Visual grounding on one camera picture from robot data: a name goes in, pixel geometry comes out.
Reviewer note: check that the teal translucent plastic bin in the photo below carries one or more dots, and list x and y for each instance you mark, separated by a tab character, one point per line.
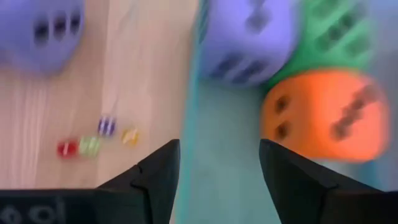
224	155

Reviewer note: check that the orange foam die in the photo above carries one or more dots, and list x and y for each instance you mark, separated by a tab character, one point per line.
323	115

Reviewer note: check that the small green translucent die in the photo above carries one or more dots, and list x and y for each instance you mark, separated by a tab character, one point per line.
89	146

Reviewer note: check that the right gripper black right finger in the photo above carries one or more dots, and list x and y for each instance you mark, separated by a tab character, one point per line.
298	193

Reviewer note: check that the small red translucent die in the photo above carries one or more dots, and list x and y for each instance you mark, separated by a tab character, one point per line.
66	148

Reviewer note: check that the small purple translucent die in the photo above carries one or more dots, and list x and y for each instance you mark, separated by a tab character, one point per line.
106	126

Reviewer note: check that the small yellow translucent die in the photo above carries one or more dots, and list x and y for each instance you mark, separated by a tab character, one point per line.
130	137

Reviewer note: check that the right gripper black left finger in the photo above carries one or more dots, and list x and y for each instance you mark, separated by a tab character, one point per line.
152	186

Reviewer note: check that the green foam die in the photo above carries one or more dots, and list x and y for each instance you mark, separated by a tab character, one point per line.
335	34

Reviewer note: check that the purple foam die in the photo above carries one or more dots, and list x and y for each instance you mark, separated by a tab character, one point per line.
37	34
245	40

